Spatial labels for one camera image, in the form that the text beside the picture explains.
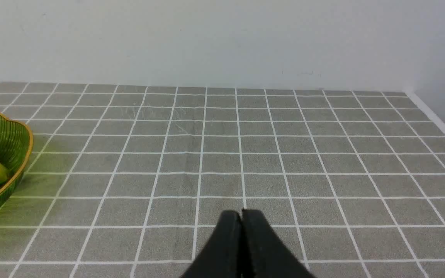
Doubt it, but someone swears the grey checkered tablecloth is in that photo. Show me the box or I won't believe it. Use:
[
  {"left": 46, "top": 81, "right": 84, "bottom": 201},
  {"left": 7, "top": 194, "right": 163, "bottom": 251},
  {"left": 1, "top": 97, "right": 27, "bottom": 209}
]
[{"left": 0, "top": 82, "right": 445, "bottom": 278}]

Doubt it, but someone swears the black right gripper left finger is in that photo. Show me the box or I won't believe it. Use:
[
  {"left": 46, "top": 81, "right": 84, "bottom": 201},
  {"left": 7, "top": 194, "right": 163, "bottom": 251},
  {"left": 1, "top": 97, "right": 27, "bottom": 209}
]
[{"left": 182, "top": 210, "right": 242, "bottom": 278}]

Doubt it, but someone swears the green glass fruit plate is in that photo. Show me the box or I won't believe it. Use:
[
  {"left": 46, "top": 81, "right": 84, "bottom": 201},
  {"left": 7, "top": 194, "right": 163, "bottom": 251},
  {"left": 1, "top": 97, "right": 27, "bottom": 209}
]
[{"left": 0, "top": 113, "right": 34, "bottom": 207}]

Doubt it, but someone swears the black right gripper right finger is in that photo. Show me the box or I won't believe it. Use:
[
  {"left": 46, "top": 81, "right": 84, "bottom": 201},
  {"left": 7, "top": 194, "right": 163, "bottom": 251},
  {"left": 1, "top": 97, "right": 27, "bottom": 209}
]
[{"left": 241, "top": 209, "right": 315, "bottom": 278}]

